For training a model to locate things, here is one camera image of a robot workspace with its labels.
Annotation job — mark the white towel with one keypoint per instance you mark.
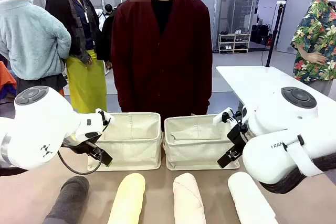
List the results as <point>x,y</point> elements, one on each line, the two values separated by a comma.
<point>249,200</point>

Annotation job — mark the cream fabric basket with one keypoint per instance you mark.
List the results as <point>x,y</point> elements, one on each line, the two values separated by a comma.
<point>131,150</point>
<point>194,153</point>

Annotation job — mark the mannequin in black garment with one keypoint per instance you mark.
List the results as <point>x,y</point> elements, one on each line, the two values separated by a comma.
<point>107,32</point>

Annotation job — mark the person in maroon cardigan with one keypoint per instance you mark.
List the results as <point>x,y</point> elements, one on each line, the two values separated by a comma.
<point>157,64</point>

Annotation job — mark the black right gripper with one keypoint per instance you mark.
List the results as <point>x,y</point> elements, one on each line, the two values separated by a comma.
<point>240,136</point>

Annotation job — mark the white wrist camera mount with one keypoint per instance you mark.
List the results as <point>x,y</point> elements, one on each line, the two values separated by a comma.
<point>220,117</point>
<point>105,119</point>

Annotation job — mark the white table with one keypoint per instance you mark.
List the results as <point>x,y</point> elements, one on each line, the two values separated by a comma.
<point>249,82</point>

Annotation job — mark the black tripod stand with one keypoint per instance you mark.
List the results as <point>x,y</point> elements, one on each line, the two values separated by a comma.
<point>273,37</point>

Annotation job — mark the pink towel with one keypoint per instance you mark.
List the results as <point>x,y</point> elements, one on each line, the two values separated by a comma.
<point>187,200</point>

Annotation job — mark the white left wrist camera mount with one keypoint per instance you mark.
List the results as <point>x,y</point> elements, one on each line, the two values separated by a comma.
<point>105,119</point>

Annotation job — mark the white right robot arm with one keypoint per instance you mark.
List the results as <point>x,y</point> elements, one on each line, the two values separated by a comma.
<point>275,119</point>

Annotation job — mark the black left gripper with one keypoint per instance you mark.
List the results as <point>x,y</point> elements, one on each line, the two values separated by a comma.
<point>78,146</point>

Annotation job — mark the yellow towel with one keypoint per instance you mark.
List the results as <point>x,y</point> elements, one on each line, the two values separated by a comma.
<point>128,200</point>

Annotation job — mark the orange cloth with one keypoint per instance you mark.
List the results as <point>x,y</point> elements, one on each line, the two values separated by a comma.
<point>6,82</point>

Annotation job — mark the dark grey towel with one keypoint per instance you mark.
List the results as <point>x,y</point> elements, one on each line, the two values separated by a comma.
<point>69,197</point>

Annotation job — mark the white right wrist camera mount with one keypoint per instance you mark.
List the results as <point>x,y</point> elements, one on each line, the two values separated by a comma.
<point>220,117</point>

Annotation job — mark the white shoe rack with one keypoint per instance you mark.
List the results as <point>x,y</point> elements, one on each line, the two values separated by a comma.
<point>233,43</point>

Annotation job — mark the black cases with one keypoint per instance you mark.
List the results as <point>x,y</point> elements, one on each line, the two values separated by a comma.
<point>260,33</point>

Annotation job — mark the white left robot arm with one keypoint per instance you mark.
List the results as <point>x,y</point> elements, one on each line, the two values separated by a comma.
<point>39,129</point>

